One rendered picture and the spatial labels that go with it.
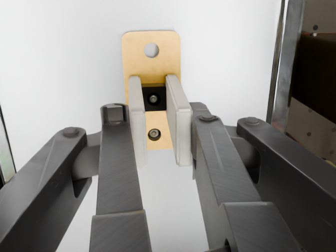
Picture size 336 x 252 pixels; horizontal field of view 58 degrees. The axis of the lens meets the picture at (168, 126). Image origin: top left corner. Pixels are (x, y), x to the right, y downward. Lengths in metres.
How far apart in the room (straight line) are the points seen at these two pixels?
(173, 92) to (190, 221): 0.15
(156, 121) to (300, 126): 0.45
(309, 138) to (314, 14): 0.23
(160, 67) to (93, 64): 0.05
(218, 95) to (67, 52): 0.11
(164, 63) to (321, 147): 0.52
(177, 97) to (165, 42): 0.06
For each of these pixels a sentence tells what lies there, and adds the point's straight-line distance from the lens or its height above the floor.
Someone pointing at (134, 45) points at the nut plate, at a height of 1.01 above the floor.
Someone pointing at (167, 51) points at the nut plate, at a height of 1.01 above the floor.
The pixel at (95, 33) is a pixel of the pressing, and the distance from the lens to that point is 0.21.
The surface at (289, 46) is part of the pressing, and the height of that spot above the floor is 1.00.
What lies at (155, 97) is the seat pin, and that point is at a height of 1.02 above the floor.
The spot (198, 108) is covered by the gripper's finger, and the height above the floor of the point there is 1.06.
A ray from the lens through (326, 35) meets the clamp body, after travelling 0.31.
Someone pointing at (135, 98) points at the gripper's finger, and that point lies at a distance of 0.15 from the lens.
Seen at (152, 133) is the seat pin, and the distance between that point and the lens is 0.22.
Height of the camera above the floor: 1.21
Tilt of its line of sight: 66 degrees down
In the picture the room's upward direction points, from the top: 165 degrees clockwise
